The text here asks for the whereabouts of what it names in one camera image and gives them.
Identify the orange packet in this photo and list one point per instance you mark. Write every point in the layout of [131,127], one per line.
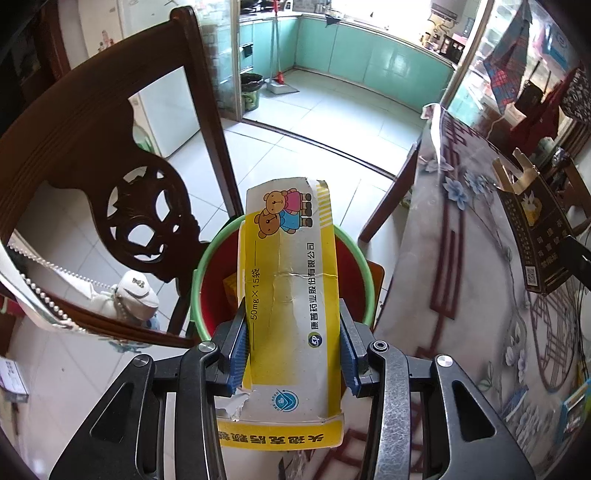
[231,288]

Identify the yellow white medicine box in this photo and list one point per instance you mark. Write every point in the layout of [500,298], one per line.
[291,286]

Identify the dark box with gold print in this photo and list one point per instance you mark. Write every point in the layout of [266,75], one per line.
[526,230]

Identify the grey dustpan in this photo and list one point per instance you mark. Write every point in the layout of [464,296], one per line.
[282,87]

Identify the teal kitchen cabinets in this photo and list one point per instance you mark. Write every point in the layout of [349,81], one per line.
[369,55]

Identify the black white patterned bag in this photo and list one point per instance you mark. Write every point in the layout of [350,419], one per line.
[577,97]

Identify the table with floral cloth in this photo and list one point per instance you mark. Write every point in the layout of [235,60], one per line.
[461,277]

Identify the red garment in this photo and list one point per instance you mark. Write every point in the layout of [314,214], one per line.
[554,110]

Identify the glass sliding door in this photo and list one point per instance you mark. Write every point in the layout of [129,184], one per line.
[224,60]

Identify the carved wooden chair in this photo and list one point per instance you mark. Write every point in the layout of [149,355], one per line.
[83,101]

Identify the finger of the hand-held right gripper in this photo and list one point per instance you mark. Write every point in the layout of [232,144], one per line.
[577,258]

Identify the black wok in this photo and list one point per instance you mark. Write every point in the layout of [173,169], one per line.
[254,5]

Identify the cardboard box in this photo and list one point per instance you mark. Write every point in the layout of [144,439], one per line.
[13,381]

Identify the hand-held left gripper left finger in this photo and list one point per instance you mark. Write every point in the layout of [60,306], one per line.
[239,360]

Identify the white chest freezer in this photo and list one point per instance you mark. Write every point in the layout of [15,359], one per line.
[171,115]

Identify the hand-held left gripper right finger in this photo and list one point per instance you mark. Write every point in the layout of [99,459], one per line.
[349,360]

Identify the green trash bin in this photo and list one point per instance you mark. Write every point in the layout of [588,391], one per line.
[250,94]

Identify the red bucket with green rim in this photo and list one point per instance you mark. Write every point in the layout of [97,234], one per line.
[214,295]

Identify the plaid cloth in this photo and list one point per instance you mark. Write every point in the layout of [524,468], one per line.
[505,69]

